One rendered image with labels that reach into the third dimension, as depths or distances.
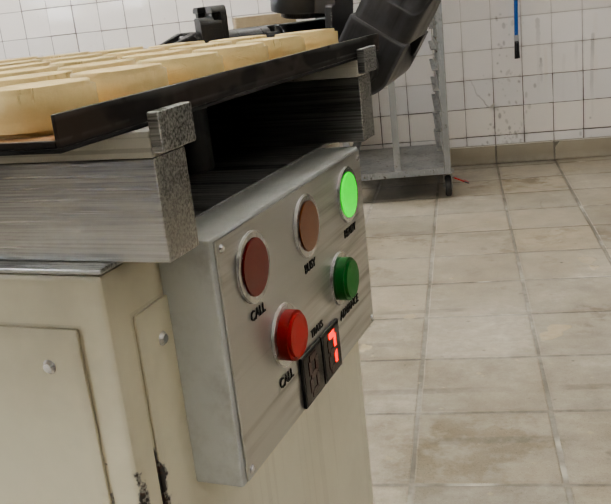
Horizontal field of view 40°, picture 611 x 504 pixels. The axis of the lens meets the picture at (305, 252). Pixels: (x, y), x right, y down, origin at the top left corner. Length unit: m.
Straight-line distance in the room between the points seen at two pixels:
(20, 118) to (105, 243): 0.07
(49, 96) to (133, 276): 0.10
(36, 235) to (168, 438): 0.12
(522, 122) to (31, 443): 4.30
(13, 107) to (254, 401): 0.20
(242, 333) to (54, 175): 0.13
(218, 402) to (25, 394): 0.10
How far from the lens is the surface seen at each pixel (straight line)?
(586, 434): 1.94
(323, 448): 0.66
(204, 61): 0.48
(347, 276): 0.57
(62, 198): 0.41
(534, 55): 4.62
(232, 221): 0.45
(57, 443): 0.45
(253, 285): 0.45
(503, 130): 4.66
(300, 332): 0.50
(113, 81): 0.42
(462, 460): 1.84
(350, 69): 0.64
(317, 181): 0.55
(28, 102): 0.38
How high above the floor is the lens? 0.95
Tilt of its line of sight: 16 degrees down
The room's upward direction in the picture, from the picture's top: 6 degrees counter-clockwise
